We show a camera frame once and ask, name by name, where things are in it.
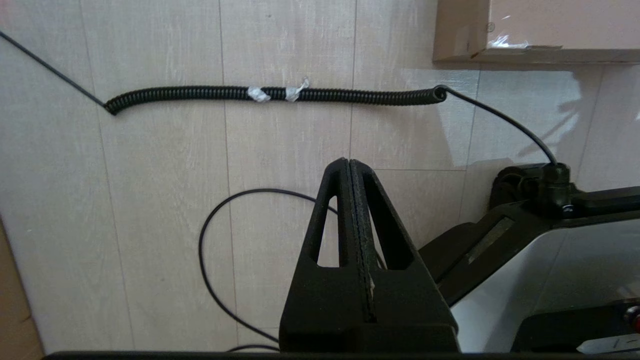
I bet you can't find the thin black cable loop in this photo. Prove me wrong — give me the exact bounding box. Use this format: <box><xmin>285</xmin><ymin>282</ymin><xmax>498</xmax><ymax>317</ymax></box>
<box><xmin>198</xmin><ymin>188</ymin><xmax>388</xmax><ymax>353</ymax></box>

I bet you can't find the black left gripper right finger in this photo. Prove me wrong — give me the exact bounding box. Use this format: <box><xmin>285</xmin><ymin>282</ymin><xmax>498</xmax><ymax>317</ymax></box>
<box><xmin>349</xmin><ymin>159</ymin><xmax>461</xmax><ymax>352</ymax></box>

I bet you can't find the brown cardboard shoe box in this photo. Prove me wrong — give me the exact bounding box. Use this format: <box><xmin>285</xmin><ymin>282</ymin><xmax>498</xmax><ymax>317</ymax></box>
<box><xmin>432</xmin><ymin>0</ymin><xmax>640</xmax><ymax>64</ymax></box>

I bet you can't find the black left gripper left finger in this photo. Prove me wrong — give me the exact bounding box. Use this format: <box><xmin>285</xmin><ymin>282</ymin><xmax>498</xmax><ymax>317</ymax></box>
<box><xmin>279</xmin><ymin>158</ymin><xmax>373</xmax><ymax>352</ymax></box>

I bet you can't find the black coiled cable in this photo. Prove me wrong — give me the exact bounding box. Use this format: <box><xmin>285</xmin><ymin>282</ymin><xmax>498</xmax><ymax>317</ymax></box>
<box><xmin>0</xmin><ymin>30</ymin><xmax>571</xmax><ymax>173</ymax></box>

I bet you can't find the plain brown cardboard box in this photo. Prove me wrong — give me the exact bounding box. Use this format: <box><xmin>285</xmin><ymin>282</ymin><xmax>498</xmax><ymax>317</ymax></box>
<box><xmin>0</xmin><ymin>215</ymin><xmax>46</xmax><ymax>360</ymax></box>

